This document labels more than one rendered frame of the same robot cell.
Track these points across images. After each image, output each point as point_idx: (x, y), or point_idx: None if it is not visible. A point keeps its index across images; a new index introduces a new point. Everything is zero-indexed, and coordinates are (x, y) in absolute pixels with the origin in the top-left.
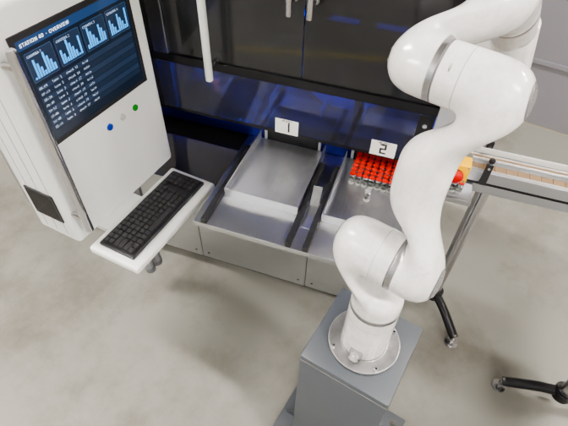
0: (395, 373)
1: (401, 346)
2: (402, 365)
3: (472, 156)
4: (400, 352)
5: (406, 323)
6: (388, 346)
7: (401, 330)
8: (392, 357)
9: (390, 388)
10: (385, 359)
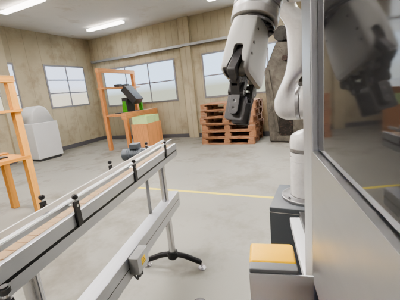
0: (280, 191)
1: (281, 199)
2: (277, 193)
3: (249, 263)
4: (281, 196)
5: (281, 206)
6: (289, 194)
7: (284, 203)
8: (284, 191)
9: (280, 187)
10: (288, 190)
